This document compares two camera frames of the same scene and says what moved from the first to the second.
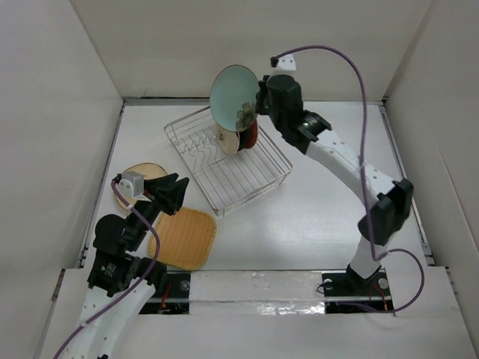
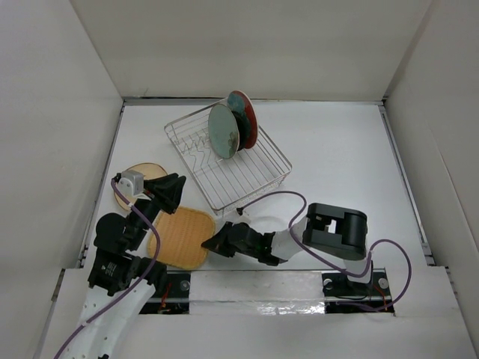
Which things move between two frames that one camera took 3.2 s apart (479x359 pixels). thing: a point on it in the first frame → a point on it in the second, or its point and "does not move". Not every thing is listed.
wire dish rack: [227, 182] does not move
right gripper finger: [261, 107] → [218, 243]
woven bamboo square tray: [186, 238] does not move
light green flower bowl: [234, 95] → [224, 131]
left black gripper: [166, 191] does not move
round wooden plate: [148, 170] does not move
